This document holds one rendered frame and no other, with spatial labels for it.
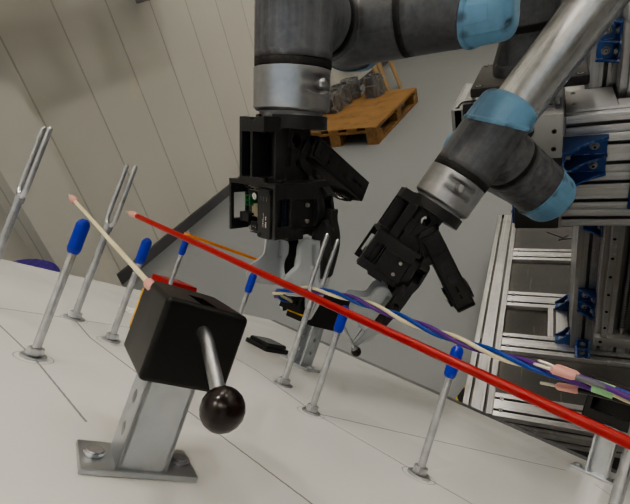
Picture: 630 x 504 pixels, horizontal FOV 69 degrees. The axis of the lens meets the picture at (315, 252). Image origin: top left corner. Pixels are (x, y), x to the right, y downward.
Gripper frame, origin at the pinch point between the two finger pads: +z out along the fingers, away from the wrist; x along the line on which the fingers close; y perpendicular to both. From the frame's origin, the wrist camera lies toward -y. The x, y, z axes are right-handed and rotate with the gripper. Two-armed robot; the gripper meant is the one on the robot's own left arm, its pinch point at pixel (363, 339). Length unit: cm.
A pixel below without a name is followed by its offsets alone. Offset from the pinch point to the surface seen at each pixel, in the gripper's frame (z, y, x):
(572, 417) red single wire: -13.8, 4.6, 45.0
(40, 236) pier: 96, 127, -178
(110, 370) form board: 1.9, 20.6, 32.2
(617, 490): -10.8, -5.4, 37.6
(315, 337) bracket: 0.6, 6.9, 8.2
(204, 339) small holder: -8.8, 16.2, 43.9
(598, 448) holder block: -7.5, -24.0, 13.3
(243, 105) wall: -23, 121, -387
